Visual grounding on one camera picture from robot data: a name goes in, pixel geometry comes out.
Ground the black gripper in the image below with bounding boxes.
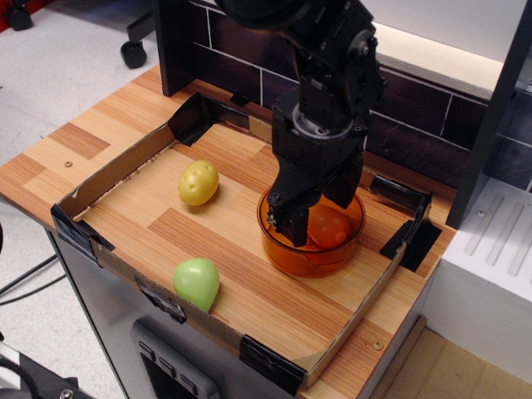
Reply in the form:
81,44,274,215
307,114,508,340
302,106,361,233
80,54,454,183
268,89,367,248

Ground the orange toy carrot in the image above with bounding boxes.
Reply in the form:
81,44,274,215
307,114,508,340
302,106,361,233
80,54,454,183
308,205,350,249

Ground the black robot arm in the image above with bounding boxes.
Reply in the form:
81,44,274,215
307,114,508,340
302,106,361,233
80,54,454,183
217,1,387,247

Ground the orange transparent plastic pot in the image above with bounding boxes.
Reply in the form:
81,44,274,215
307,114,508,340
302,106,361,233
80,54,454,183
257,191,366,278

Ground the cardboard fence with black tape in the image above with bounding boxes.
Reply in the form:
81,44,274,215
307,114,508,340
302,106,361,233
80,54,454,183
51,94,442,398

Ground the yellow toy potato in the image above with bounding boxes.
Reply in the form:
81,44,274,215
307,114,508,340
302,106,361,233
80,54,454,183
178,160,219,206

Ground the green toy pear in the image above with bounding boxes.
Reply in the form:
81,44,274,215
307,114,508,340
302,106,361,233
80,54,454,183
173,258,219,313

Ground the white toy sink drainboard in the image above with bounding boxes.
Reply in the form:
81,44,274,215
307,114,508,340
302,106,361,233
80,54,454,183
442,179,531,301

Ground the grey control panel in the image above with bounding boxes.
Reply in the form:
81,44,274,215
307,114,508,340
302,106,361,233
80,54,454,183
131,321,221,399

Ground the black office chair base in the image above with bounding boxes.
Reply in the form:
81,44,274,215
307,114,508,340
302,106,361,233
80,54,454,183
121,11,155,69

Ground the black clamp with screw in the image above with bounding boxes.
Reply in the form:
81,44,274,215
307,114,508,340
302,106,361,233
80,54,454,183
1,335,91,399

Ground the dark grey vertical post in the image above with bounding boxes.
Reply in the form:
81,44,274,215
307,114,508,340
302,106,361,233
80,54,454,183
443,1,531,229

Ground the black floor cable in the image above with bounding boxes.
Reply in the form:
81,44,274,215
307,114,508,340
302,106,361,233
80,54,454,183
0,253,67,308

